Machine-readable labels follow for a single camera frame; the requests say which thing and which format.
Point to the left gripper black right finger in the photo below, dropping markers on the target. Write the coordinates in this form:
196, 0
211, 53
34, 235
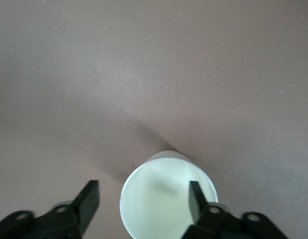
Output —
218, 226

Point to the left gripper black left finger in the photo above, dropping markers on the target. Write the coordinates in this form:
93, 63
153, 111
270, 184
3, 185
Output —
56, 224

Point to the white plastic cup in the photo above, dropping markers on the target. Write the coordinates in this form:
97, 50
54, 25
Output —
156, 199

